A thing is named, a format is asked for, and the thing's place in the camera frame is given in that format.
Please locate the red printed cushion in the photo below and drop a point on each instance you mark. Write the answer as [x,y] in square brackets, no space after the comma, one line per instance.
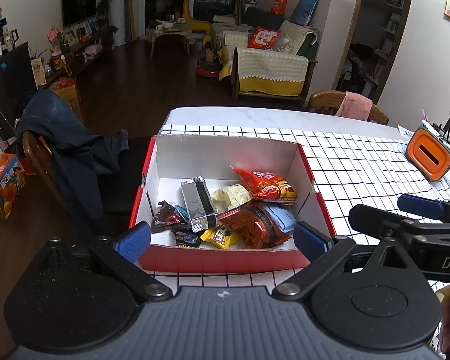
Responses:
[263,38]

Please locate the pink towel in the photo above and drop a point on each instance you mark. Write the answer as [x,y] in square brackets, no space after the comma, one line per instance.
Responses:
[355,105]

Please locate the silver grey cushion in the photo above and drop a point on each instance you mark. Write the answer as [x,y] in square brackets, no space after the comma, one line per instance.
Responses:
[284,42]

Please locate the red snack packet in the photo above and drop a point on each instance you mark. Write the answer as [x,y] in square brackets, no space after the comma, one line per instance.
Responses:
[266,185]

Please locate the black television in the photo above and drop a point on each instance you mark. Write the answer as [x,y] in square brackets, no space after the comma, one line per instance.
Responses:
[78,3]

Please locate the red cardboard box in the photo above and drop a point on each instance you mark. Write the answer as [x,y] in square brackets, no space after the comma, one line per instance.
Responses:
[225,153]

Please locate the white standing air conditioner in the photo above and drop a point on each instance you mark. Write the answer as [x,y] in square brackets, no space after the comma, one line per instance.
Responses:
[117,7]

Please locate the sofa with cream cover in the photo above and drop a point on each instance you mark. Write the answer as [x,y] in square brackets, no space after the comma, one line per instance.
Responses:
[270,69]

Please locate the pale yellow snack packet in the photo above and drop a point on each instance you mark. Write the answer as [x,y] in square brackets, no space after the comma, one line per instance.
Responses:
[230,195]

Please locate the pink artificial flower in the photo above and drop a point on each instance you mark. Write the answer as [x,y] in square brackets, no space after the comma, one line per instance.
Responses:
[54,33]

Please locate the copper foil snack packet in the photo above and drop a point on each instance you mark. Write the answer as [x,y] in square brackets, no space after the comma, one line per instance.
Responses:
[253,227]

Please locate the black sideboard cabinet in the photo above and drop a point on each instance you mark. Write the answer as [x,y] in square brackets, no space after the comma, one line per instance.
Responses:
[7,78]

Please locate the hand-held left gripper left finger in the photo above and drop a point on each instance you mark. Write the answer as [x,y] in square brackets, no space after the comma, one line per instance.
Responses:
[135,242]

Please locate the silver black snack packet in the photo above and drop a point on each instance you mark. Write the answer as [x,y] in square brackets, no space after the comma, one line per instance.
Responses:
[198,202]

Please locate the red orange cushion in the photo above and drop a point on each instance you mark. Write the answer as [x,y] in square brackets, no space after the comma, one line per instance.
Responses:
[279,5]

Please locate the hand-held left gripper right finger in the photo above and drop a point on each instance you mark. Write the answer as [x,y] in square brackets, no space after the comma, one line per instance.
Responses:
[310,240]

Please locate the orange printed carton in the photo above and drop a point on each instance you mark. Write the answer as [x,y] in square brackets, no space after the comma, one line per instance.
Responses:
[3,185]

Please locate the yellow giraffe toy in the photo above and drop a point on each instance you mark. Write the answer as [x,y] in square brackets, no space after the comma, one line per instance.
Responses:
[193,17]

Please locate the dark blue jacket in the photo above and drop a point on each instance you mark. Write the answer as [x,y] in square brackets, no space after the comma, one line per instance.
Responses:
[71,138]

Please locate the light blue snack packet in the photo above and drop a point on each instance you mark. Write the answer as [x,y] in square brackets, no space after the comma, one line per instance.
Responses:
[281,219]

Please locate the orange gift carton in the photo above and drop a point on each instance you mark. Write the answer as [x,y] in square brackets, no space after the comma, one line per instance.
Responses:
[63,84]

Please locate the orange green desk organizer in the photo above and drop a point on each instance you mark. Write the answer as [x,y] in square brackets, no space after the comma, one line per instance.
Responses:
[429,153]

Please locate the red ride-on toy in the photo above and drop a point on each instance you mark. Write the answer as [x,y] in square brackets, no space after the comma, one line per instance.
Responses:
[208,70]

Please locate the wooden dining chair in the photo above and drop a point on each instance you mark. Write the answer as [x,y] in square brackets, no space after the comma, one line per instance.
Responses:
[324,103]

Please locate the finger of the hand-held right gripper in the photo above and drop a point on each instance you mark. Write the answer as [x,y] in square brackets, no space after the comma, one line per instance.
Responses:
[420,204]
[367,215]

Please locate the dark television cabinet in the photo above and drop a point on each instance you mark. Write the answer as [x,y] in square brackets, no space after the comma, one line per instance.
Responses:
[86,54]

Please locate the white pink pen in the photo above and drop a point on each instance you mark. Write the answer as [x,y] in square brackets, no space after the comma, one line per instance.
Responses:
[424,115]

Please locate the blue cushion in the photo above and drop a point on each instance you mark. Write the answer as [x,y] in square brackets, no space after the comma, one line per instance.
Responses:
[303,11]

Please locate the dark brown snack packet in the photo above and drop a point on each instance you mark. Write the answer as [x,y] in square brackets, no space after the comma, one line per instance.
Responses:
[167,215]

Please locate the green potted plant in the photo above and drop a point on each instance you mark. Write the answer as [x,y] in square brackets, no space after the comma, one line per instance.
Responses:
[107,3]

